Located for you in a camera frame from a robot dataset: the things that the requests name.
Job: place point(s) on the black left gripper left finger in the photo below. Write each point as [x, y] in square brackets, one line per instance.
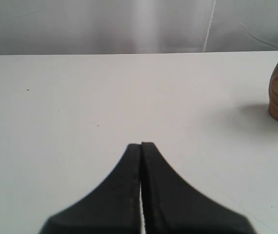
[111, 208]

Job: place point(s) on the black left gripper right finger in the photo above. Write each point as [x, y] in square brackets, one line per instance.
[172, 206]

